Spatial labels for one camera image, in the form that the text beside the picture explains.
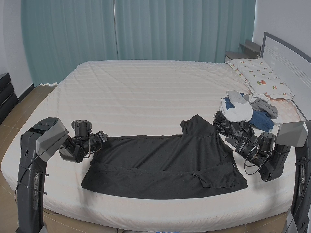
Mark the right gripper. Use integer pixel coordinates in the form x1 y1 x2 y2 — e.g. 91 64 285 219
225 137 258 160

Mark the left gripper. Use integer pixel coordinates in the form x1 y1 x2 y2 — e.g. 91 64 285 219
86 131 109 155

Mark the black T-shirt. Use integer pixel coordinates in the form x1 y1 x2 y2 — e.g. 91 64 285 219
81 114 248 195

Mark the pile of clothes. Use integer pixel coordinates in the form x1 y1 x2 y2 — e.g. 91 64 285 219
219 90 279 132

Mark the bed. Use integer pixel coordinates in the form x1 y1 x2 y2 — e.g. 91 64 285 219
0 32 311 230

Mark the black shiny garment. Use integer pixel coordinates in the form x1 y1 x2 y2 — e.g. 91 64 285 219
213 112 255 141

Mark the white printed pillow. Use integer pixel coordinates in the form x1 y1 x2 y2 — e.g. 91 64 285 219
225 58 295 100

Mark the grey bedside table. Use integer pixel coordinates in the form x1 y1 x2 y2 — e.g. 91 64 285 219
225 39 261 63

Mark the black chest of drawers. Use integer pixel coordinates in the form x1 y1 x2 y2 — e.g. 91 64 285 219
0 72 19 126

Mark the blue-green curtain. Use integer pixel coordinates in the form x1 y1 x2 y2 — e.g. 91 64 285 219
21 0 118 87
114 0 256 63

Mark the black cable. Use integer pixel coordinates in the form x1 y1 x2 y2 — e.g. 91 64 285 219
15 132 70 204

